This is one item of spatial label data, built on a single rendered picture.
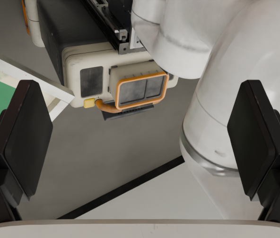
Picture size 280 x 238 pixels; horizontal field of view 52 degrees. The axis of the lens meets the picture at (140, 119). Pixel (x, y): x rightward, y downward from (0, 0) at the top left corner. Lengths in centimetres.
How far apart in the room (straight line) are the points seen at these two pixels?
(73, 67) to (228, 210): 95
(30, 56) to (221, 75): 198
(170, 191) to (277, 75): 358
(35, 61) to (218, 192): 200
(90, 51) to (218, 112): 98
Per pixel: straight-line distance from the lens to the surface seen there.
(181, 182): 381
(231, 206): 25
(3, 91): 108
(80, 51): 117
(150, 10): 47
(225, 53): 22
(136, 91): 118
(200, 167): 26
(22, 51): 212
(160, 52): 41
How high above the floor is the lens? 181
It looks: 37 degrees down
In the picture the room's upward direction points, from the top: 148 degrees clockwise
